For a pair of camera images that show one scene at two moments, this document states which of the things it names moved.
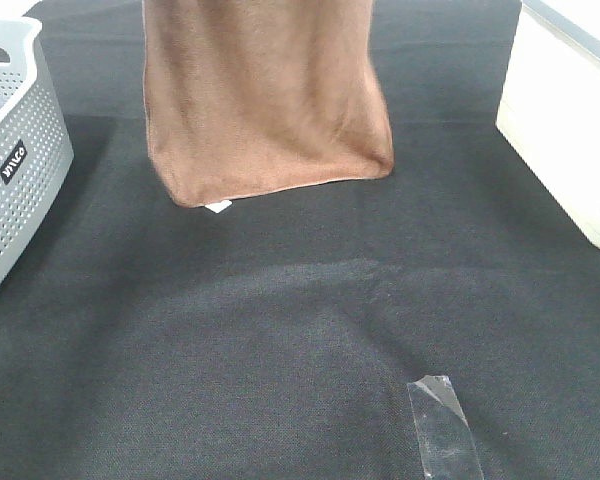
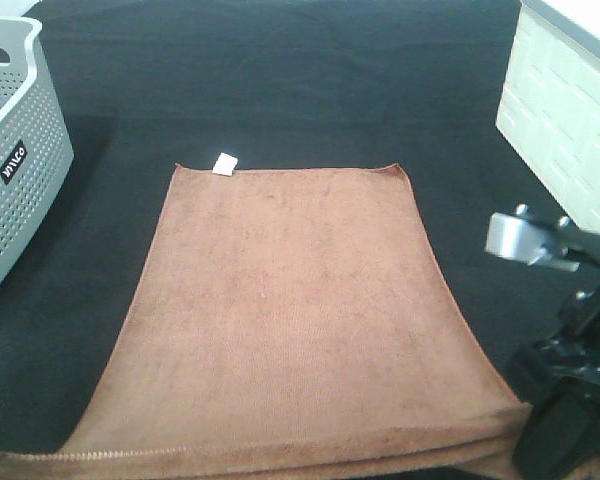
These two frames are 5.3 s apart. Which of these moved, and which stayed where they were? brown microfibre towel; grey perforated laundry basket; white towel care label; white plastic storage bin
Moved: brown microfibre towel; white towel care label
Stayed: white plastic storage bin; grey perforated laundry basket
